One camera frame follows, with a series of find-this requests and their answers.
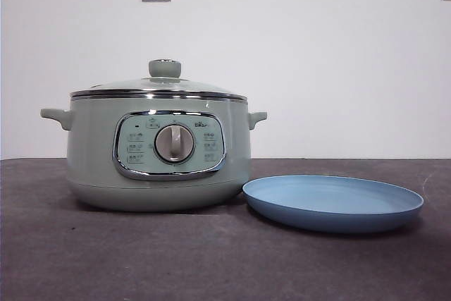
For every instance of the glass lid with green knob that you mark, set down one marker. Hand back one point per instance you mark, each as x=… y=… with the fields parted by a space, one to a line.
x=165 y=85

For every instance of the blue round plate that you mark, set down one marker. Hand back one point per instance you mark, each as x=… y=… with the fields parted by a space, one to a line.
x=327 y=198

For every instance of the pale green electric steamer pot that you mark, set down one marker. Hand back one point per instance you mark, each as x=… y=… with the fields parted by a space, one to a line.
x=95 y=146

